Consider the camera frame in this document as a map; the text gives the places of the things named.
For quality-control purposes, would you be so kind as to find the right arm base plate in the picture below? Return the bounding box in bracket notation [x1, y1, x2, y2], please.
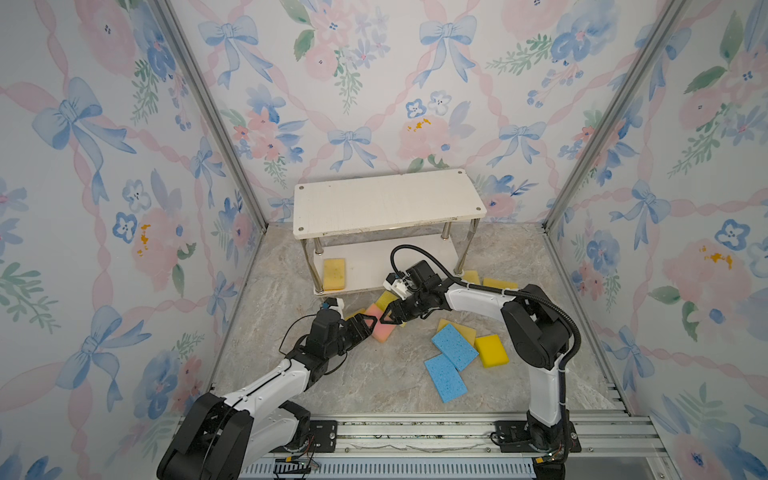
[489, 420, 582, 456]

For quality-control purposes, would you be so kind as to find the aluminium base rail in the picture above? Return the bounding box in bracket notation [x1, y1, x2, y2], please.
[237, 411, 681, 479]

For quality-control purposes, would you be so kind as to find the aluminium frame post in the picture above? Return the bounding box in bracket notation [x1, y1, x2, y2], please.
[148, 0, 268, 234]
[542, 0, 689, 234]

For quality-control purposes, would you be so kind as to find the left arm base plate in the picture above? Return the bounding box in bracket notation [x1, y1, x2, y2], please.
[271, 420, 339, 454]

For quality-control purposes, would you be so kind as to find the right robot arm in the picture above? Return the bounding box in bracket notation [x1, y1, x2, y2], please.
[383, 261, 581, 459]

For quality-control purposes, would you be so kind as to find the lower blue sponge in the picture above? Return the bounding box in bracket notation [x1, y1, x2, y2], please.
[424, 354, 468, 403]

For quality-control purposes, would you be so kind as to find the yellow sponge under blue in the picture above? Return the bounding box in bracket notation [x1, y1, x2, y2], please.
[436, 319, 477, 345]

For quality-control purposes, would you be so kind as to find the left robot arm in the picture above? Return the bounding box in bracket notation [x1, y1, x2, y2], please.
[156, 302, 378, 479]

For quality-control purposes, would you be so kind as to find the right aluminium frame post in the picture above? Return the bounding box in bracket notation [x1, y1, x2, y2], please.
[542, 0, 689, 234]

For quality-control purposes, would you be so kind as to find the white two-tier shelf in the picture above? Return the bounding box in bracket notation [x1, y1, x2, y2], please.
[293, 169, 487, 296]

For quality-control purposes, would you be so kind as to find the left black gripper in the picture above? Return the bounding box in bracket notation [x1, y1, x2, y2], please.
[324, 312, 376, 362]

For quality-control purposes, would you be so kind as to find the dark yellow sponge centre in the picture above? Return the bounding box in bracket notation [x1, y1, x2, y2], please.
[482, 277, 519, 290]

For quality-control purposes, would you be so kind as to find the left aluminium frame post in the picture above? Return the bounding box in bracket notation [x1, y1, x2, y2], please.
[148, 0, 268, 234]

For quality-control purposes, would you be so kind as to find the yellow sponge beside pink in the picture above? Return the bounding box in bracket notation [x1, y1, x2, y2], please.
[375, 291, 399, 312]

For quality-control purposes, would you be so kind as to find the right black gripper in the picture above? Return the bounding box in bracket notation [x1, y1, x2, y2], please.
[378, 292, 430, 327]

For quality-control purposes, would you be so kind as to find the bright yellow sponge right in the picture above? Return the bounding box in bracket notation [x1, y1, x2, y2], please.
[474, 335, 509, 368]

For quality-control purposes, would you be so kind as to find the upper blue sponge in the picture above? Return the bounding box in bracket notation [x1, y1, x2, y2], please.
[432, 325, 479, 372]

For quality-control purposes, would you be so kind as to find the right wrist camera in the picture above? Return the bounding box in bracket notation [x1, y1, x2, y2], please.
[383, 273, 419, 300]

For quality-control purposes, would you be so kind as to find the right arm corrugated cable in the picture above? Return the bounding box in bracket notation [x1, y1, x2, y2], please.
[389, 244, 583, 373]

